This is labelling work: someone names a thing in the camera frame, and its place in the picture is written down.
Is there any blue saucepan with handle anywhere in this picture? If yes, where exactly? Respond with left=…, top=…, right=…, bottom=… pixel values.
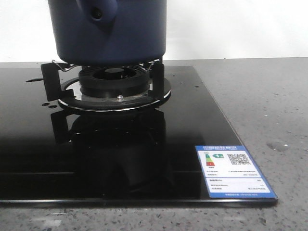
left=48, top=0, right=167, bottom=66

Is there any right gas burner with support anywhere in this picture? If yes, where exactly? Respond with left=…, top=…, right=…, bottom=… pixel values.
left=41, top=59, right=171, bottom=113

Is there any blue energy label sticker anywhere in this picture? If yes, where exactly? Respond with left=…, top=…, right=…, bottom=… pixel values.
left=195, top=145, right=277, bottom=199

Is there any black glass gas stove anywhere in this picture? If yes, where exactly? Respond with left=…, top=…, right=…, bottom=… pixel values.
left=0, top=66, right=278, bottom=207

